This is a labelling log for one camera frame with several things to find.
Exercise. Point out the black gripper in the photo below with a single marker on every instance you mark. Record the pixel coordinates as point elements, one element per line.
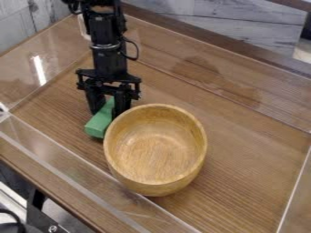
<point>108,78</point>

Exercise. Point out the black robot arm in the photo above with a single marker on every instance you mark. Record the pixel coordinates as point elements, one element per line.
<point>105,24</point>

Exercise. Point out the green rectangular block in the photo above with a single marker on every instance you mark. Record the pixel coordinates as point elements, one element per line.
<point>97,124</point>

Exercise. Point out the black table leg bracket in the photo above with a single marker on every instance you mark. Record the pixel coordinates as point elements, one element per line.
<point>36,217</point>

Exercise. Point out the clear acrylic tray wall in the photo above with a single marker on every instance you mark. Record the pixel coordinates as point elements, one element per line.
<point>74,183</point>

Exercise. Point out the brown wooden bowl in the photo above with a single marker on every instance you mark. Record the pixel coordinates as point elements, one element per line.
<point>154,147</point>

